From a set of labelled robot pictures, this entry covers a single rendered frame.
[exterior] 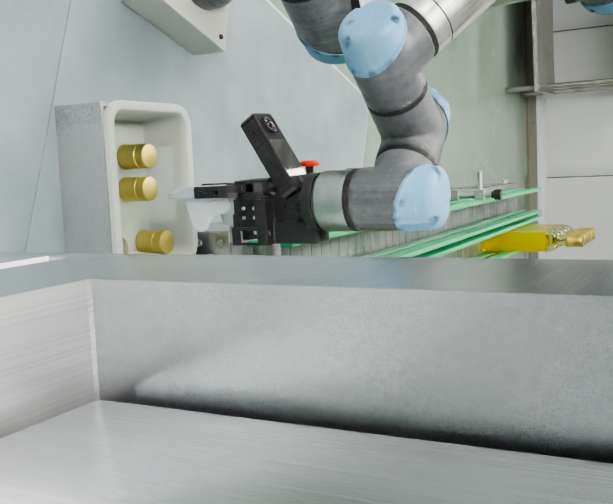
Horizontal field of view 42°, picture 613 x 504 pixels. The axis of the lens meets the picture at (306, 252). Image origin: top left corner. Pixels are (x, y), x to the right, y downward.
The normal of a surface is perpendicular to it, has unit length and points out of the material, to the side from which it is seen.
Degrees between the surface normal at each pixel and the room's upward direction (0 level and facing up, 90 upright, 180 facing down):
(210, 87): 0
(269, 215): 0
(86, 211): 90
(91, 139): 90
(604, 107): 90
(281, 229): 90
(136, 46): 0
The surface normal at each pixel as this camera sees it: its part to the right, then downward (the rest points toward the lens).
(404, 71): 0.52, 0.50
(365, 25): -0.39, -0.59
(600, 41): -0.47, 0.11
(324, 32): -0.20, 0.80
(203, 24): 0.90, -0.06
